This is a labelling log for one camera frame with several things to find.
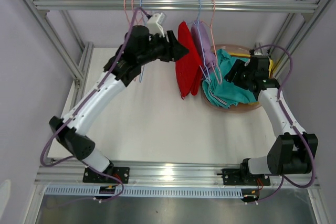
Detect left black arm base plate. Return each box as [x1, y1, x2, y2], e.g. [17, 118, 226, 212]
[82, 166, 130, 184]

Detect aluminium frame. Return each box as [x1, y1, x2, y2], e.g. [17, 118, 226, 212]
[2, 0, 336, 167]

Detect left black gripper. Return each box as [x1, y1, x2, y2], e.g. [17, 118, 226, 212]
[137, 30, 189, 66]

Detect purple trousers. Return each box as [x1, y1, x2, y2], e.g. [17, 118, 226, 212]
[191, 23, 216, 73]

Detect pink hanger of yellow trousers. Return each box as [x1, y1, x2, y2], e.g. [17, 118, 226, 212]
[123, 0, 136, 26]

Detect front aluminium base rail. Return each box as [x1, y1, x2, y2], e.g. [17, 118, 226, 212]
[34, 158, 321, 188]

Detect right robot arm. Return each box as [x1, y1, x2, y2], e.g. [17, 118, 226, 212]
[224, 56, 318, 184]

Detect aluminium hanging rail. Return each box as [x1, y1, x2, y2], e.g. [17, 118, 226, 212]
[33, 0, 318, 14]

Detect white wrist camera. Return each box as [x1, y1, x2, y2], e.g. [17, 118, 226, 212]
[249, 49, 268, 57]
[146, 12, 166, 37]

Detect blue hanger of teal trousers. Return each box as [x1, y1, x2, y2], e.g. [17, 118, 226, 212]
[139, 11, 146, 83]

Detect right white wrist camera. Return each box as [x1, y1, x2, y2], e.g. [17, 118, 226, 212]
[249, 49, 268, 57]

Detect blue hanger of red trousers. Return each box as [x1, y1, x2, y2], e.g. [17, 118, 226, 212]
[191, 0, 215, 84]

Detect pink translucent plastic basket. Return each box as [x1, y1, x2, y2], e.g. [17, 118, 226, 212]
[201, 44, 260, 113]

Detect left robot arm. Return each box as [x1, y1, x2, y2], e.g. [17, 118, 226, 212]
[49, 25, 189, 183]

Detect red trousers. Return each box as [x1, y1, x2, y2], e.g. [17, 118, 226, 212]
[175, 22, 203, 100]

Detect white slotted cable duct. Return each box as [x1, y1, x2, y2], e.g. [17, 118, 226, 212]
[45, 185, 258, 199]

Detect yellow trousers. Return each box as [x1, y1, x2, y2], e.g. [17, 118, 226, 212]
[238, 55, 280, 103]

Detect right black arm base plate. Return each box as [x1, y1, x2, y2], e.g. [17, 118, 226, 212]
[217, 168, 271, 186]

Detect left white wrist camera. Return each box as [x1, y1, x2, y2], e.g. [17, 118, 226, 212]
[146, 12, 166, 37]

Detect teal trousers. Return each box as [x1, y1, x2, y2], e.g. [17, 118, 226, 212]
[202, 49, 257, 109]

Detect empty pink hanger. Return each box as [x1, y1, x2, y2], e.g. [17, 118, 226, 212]
[202, 0, 223, 85]

